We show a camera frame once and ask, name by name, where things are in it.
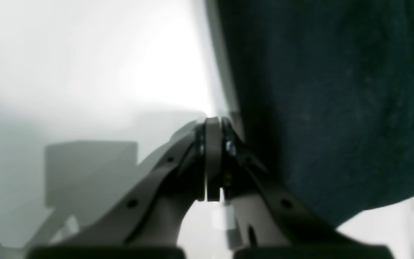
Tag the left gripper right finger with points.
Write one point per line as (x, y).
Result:
(273, 223)

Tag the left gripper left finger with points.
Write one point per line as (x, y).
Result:
(146, 222)

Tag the black T-shirt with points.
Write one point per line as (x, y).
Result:
(326, 92)

